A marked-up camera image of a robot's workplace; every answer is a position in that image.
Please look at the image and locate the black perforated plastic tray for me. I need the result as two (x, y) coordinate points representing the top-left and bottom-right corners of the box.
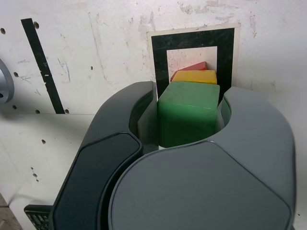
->
(24, 205), (52, 230)

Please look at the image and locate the green cube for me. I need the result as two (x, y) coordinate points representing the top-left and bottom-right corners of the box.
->
(157, 80), (221, 148)

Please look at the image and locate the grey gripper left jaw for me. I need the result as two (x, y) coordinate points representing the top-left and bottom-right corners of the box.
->
(49, 80), (159, 230)

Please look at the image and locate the black tape square outline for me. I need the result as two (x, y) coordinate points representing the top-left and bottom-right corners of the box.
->
(151, 27), (236, 96)

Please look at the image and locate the red cube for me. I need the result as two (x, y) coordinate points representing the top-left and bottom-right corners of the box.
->
(169, 61), (208, 82)

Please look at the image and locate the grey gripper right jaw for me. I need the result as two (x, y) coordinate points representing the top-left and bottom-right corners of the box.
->
(107, 86), (298, 230)

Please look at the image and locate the black tape strip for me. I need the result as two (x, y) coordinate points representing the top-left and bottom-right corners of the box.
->
(21, 18), (66, 115)

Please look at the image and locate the yellow cube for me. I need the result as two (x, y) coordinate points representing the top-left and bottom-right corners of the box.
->
(172, 69), (218, 85)

